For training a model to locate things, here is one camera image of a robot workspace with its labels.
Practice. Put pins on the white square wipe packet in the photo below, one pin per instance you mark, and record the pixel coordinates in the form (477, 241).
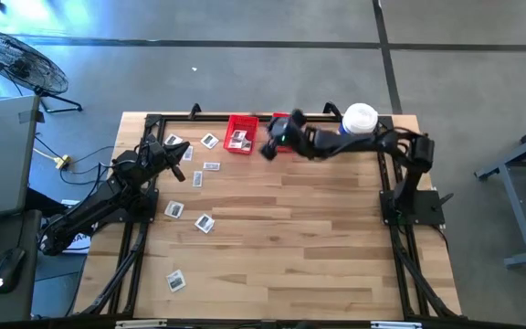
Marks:
(204, 223)
(174, 209)
(174, 139)
(209, 141)
(175, 281)
(238, 135)

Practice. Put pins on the silver edge bracket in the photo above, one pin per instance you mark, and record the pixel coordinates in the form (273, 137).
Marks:
(139, 324)
(395, 325)

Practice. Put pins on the black diagonal bar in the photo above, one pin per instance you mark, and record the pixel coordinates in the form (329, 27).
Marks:
(39, 201)

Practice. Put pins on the white cardboard box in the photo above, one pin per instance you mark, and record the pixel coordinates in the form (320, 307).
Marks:
(80, 242)

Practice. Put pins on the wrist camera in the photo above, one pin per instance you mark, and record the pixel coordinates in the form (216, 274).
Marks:
(286, 132)
(153, 154)

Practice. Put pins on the black computer mouse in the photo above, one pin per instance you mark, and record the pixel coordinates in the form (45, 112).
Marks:
(9, 269)

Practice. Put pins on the yellow power plug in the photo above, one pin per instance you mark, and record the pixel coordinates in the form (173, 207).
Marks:
(63, 162)

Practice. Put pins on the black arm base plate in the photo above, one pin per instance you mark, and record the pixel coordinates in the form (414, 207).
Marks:
(429, 212)
(146, 215)

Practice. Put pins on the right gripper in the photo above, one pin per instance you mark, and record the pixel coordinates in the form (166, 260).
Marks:
(292, 141)

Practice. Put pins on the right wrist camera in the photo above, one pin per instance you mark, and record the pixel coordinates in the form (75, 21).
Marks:
(286, 132)

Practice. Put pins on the black floor fan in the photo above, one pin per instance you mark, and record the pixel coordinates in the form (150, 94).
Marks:
(18, 65)

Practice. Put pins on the grey metal table frame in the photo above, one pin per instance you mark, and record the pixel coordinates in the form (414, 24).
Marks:
(516, 215)

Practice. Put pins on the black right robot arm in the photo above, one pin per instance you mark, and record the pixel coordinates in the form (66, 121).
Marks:
(350, 142)

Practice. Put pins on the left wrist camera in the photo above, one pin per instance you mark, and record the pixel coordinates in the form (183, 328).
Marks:
(153, 154)

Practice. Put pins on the white first aid packet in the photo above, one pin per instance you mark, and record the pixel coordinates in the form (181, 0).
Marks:
(241, 145)

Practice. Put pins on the white narrow bandage packet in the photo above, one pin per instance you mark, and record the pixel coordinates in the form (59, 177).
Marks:
(211, 166)
(197, 178)
(189, 156)

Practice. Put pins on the red plastic basket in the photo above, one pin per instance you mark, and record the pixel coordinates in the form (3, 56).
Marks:
(277, 115)
(228, 128)

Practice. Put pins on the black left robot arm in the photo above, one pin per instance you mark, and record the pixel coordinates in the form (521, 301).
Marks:
(103, 196)

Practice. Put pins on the Lysol wipes canister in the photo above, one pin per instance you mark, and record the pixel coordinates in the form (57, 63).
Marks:
(359, 119)

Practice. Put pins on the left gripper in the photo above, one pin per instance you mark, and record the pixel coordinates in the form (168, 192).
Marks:
(155, 160)

